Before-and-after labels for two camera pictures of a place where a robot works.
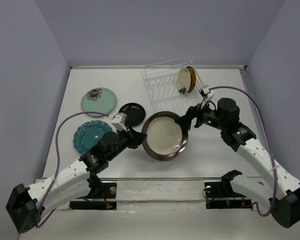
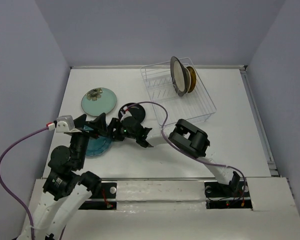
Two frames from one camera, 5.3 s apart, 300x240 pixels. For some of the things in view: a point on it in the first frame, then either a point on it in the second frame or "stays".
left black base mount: [103, 195] stays
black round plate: [135, 113] stays
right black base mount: [220, 195] stays
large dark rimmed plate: [166, 139] -> [178, 75]
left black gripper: [135, 138] -> [99, 124]
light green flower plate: [98, 100] stays
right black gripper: [185, 120] -> [115, 123]
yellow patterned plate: [193, 79] stays
